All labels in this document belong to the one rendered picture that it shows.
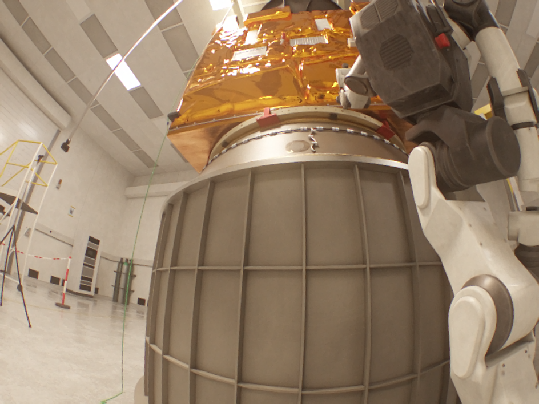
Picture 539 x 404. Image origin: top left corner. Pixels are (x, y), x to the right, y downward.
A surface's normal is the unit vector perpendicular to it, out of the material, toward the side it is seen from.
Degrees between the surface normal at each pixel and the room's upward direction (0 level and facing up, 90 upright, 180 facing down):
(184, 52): 180
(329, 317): 90
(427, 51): 114
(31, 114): 90
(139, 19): 180
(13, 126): 90
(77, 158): 90
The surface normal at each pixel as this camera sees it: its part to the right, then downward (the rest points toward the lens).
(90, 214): 0.98, -0.04
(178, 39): -0.04, 0.91
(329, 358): -0.13, -0.42
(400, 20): -0.87, 0.20
